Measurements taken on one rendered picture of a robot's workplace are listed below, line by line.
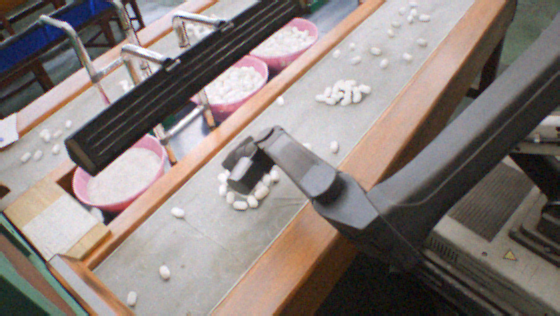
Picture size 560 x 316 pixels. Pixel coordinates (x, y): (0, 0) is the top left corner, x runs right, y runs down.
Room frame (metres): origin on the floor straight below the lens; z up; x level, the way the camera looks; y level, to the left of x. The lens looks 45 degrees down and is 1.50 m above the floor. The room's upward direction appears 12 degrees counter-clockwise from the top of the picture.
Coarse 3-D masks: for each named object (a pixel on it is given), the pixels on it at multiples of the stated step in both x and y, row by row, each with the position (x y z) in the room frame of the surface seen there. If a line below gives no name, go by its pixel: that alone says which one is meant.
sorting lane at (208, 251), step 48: (432, 0) 1.45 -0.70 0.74; (336, 48) 1.23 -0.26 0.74; (384, 48) 1.17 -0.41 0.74; (432, 48) 1.12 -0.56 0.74; (288, 96) 1.02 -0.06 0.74; (384, 96) 0.93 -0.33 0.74; (192, 192) 0.71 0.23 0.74; (288, 192) 0.65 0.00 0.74; (144, 240) 0.60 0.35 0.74; (192, 240) 0.57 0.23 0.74; (240, 240) 0.54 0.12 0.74; (144, 288) 0.47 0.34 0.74; (192, 288) 0.45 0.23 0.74
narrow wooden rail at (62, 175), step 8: (304, 0) 1.66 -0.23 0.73; (184, 104) 1.17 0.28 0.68; (176, 112) 1.14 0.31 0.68; (56, 168) 0.89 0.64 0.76; (64, 168) 0.88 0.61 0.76; (72, 168) 0.88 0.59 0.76; (48, 176) 0.87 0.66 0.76; (56, 176) 0.86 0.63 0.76; (64, 176) 0.86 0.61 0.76; (72, 176) 0.87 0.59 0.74; (64, 184) 0.85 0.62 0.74; (72, 184) 0.86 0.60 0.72; (24, 192) 0.82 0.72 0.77; (72, 192) 0.85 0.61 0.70; (16, 200) 0.80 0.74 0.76
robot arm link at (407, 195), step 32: (544, 32) 0.33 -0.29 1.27; (512, 64) 0.32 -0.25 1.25; (544, 64) 0.28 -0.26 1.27; (480, 96) 0.31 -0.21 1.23; (512, 96) 0.27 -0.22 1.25; (544, 96) 0.27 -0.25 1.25; (448, 128) 0.29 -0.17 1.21; (480, 128) 0.26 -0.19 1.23; (512, 128) 0.25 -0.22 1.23; (416, 160) 0.28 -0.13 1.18; (448, 160) 0.25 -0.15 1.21; (480, 160) 0.24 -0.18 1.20; (352, 192) 0.28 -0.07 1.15; (384, 192) 0.25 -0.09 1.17; (416, 192) 0.24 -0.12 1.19; (448, 192) 0.23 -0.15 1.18; (352, 224) 0.23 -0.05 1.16; (384, 224) 0.22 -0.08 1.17; (416, 224) 0.22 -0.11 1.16; (384, 256) 0.22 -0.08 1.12; (416, 256) 0.20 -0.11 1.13
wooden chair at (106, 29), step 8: (56, 0) 2.89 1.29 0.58; (56, 8) 2.88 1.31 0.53; (136, 8) 3.06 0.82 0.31; (112, 16) 2.83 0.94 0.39; (136, 16) 3.07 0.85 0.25; (96, 24) 2.76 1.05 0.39; (104, 24) 2.74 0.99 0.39; (144, 24) 3.08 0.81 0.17; (104, 32) 2.74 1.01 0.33; (112, 32) 3.25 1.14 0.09; (136, 32) 2.98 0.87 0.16; (88, 40) 3.03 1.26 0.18; (112, 40) 2.75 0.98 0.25; (112, 48) 2.74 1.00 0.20
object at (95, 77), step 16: (96, 0) 1.15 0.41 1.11; (112, 0) 1.10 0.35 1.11; (48, 16) 1.11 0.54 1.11; (128, 16) 1.10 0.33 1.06; (64, 32) 0.99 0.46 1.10; (128, 32) 1.08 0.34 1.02; (80, 48) 0.98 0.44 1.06; (112, 64) 1.03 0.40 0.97; (144, 64) 1.09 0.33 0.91; (96, 80) 0.98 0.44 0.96
